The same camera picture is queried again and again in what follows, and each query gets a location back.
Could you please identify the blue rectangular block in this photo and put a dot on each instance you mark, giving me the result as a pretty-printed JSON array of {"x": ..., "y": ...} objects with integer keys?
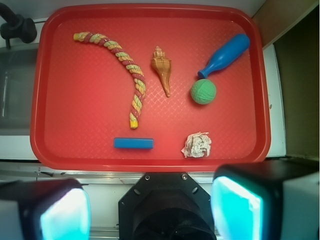
[{"x": 133, "y": 143}]

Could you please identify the green textured ball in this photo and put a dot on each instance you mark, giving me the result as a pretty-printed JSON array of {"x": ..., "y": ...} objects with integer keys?
[{"x": 203, "y": 91}]

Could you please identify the crumpled paper ball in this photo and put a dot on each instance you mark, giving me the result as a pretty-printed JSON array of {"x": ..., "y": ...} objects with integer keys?
[{"x": 197, "y": 145}]

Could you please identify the black octagonal mount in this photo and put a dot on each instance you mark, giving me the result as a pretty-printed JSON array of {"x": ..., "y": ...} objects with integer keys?
[{"x": 166, "y": 206}]

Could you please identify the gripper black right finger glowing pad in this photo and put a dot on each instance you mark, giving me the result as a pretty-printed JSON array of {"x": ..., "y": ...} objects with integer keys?
[{"x": 269, "y": 200}]

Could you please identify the red plastic tray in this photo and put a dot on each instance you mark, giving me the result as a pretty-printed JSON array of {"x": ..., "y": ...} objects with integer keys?
[{"x": 82, "y": 93}]

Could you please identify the twisted multicolour rope toy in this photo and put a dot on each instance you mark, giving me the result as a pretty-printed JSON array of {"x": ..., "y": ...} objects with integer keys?
[{"x": 127, "y": 61}]

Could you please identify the blue plastic bottle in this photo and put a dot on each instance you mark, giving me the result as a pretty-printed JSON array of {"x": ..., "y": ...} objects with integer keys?
[{"x": 226, "y": 55}]

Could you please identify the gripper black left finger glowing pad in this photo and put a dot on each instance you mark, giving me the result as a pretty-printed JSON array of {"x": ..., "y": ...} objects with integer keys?
[{"x": 44, "y": 210}]

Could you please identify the black cable clamp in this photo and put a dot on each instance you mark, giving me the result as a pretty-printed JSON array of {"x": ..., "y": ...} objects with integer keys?
[{"x": 16, "y": 27}]

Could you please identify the brown spiral seashell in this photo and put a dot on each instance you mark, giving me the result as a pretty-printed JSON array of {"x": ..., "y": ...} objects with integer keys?
[{"x": 163, "y": 67}]

